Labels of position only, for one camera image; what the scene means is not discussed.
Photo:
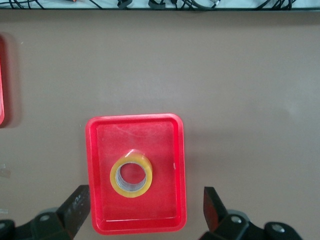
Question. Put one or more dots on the red tray holding pipe fittings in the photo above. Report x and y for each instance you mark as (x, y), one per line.
(1, 75)

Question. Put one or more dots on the yellow packing tape roll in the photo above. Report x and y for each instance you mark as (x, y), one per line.
(113, 180)

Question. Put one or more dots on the brown tape patch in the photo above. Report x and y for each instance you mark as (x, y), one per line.
(5, 173)

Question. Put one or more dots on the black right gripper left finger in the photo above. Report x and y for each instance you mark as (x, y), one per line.
(75, 210)

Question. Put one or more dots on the empty-bottomed red plastic tray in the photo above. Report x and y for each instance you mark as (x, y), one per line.
(162, 200)

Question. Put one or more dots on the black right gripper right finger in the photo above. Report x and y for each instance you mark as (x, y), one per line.
(213, 210)

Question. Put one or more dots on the clear tape piece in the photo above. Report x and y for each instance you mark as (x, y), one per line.
(2, 166)
(3, 211)

